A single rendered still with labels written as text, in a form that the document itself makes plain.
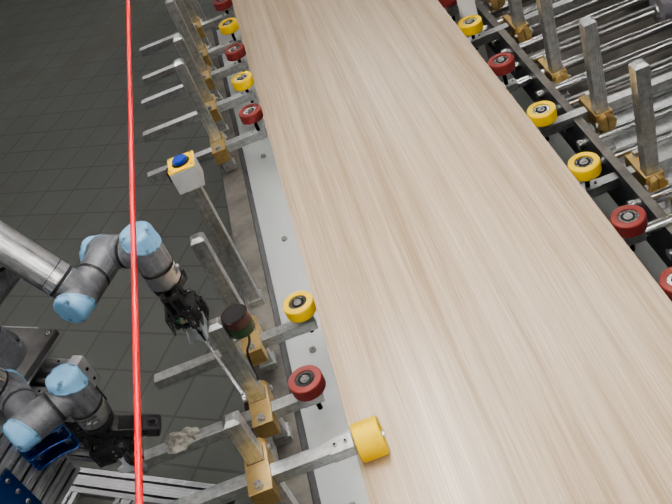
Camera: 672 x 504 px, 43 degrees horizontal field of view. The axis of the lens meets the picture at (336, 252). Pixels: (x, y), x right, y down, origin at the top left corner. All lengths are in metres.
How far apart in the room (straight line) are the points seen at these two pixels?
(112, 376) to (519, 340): 2.17
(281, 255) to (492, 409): 1.17
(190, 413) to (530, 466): 1.88
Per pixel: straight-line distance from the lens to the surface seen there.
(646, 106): 2.16
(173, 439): 2.03
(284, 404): 1.97
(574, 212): 2.11
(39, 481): 2.30
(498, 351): 1.84
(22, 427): 1.87
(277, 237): 2.80
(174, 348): 3.60
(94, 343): 3.87
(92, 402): 1.89
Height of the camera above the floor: 2.29
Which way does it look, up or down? 39 degrees down
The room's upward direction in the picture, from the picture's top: 24 degrees counter-clockwise
